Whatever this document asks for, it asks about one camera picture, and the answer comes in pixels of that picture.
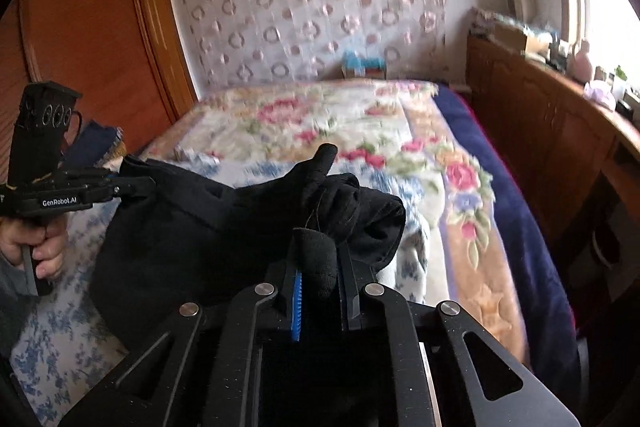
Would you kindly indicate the small black box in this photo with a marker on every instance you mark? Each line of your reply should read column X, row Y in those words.
column 625, row 107

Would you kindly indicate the green capped bottle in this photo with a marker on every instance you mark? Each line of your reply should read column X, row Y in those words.
column 620, row 79

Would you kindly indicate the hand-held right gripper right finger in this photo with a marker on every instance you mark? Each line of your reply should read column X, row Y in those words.
column 352, row 307

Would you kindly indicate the brown cardboard box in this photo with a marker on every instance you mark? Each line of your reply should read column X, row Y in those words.
column 515, row 38

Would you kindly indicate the pink bottle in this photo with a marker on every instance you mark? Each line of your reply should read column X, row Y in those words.
column 581, row 64

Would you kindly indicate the black trash bin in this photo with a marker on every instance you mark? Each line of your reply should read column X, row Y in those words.
column 605, row 249

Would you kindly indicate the wooden sideboard cabinet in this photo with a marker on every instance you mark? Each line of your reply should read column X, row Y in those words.
column 540, row 122

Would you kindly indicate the white plastic bag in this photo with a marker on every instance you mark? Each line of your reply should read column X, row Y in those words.
column 600, row 93

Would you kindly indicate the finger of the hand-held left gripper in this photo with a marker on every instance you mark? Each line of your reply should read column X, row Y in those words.
column 135, row 188
column 100, row 177

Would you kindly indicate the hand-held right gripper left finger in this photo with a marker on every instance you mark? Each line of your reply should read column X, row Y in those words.
column 297, row 307

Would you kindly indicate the navy blue cloth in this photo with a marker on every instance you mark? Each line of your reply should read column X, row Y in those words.
column 95, row 142

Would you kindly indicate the person's left hand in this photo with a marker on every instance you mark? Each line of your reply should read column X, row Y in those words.
column 50, row 252

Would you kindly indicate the navy blue bed cover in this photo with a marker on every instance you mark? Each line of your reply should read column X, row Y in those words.
column 515, row 217

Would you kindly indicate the black printed t-shirt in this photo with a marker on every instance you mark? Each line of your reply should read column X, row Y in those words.
column 190, row 227

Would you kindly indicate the window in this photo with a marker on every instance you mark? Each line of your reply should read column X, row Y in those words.
column 600, row 7

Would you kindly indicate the wooden louvered wardrobe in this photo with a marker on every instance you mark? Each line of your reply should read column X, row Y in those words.
column 100, row 32

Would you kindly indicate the white blue-flowered bed sheet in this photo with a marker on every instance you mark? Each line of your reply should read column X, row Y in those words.
column 70, row 322

